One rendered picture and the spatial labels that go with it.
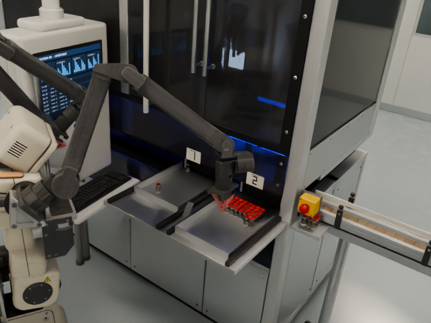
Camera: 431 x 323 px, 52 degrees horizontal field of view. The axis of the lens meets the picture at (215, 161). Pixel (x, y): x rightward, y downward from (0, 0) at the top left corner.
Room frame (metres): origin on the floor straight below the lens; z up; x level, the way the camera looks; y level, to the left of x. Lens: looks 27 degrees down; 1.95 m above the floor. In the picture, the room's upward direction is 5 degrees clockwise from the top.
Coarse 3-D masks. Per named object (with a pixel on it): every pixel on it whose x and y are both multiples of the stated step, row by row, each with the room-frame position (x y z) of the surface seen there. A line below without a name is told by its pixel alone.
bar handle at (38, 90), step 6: (36, 78) 1.65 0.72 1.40; (36, 84) 1.65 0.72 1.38; (36, 90) 1.65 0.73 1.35; (36, 96) 1.65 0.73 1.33; (36, 102) 1.66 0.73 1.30; (42, 102) 1.66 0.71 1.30; (42, 108) 1.66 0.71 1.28; (48, 162) 1.66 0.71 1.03; (48, 168) 1.66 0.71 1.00; (48, 174) 1.65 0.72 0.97
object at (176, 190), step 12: (168, 168) 1.91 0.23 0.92; (180, 168) 1.98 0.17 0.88; (144, 180) 1.77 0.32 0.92; (156, 180) 1.84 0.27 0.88; (168, 180) 1.85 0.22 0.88; (180, 180) 1.86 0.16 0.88; (192, 180) 1.87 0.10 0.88; (204, 180) 1.88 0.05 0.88; (144, 192) 1.68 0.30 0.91; (168, 192) 1.74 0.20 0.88; (180, 192) 1.75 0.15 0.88; (192, 192) 1.76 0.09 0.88; (204, 192) 1.73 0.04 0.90; (168, 204) 1.60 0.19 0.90; (180, 204) 1.59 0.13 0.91
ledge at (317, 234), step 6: (294, 222) 1.58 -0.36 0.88; (300, 222) 1.59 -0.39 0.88; (294, 228) 1.55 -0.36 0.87; (300, 228) 1.54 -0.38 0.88; (306, 228) 1.55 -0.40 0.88; (318, 228) 1.56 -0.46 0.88; (324, 228) 1.56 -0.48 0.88; (306, 234) 1.52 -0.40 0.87; (312, 234) 1.51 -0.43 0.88; (318, 234) 1.51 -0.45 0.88; (324, 234) 1.53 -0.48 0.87; (318, 240) 1.49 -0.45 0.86
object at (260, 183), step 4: (248, 172) 1.69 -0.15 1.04; (248, 176) 1.69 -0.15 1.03; (252, 176) 1.68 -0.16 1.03; (256, 176) 1.67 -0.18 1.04; (260, 176) 1.66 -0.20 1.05; (248, 180) 1.69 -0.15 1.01; (252, 180) 1.68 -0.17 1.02; (260, 180) 1.66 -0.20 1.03; (252, 184) 1.68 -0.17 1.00; (260, 184) 1.66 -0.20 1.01; (260, 188) 1.65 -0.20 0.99
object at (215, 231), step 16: (208, 208) 1.62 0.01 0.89; (176, 224) 1.45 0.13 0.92; (192, 224) 1.50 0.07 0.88; (208, 224) 1.51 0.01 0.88; (224, 224) 1.52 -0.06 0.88; (240, 224) 1.53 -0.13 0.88; (256, 224) 1.54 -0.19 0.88; (192, 240) 1.39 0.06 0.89; (208, 240) 1.41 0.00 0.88; (224, 240) 1.41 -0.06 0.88; (240, 240) 1.42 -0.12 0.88; (224, 256) 1.30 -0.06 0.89
